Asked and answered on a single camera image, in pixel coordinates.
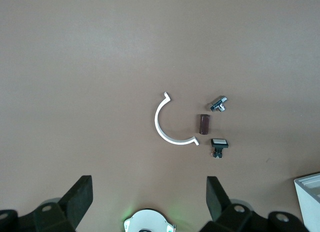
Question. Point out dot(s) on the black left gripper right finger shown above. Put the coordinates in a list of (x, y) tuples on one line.
[(220, 204)]

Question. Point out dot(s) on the white drawer cabinet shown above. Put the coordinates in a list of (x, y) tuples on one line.
[(307, 207)]

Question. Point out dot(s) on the chrome metal tee fitting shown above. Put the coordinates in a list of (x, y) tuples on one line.
[(217, 103)]

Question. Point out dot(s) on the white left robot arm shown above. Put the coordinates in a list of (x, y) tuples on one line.
[(147, 219)]

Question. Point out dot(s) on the small brown block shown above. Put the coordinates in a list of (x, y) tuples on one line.
[(204, 124)]

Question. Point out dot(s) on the white rectangular push-button switch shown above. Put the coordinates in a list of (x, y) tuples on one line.
[(220, 142)]

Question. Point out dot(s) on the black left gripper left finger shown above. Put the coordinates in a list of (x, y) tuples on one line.
[(75, 199)]

